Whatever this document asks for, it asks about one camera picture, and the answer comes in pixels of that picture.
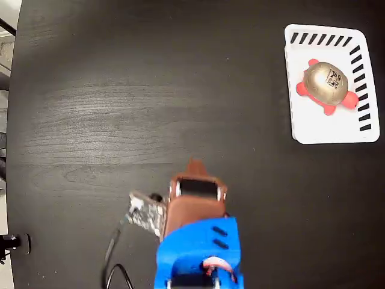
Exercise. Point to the red turtle toy gold shell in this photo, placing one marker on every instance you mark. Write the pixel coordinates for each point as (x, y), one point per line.
(325, 81)

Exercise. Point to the black metal bar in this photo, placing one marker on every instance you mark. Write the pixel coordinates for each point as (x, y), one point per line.
(7, 26)

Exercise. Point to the black table clamp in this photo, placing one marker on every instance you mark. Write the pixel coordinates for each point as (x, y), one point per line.
(27, 244)

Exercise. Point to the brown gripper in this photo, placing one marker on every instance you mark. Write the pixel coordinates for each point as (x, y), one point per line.
(196, 208)

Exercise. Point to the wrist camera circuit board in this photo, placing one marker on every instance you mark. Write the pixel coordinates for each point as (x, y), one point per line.
(145, 212)

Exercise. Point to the white plastic basket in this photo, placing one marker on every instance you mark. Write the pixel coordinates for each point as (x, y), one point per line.
(319, 126)

